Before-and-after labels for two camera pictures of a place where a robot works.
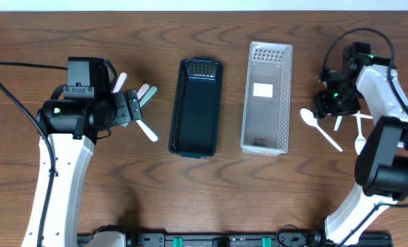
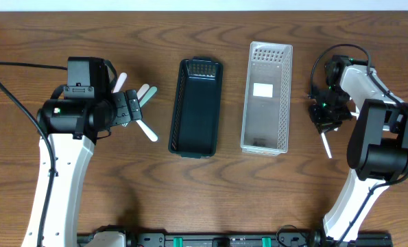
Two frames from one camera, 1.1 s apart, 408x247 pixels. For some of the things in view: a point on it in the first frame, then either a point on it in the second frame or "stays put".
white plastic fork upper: (142, 90) stays put
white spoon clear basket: (311, 119) → (326, 145)
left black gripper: (132, 105) stays put
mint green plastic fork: (150, 92) stays put
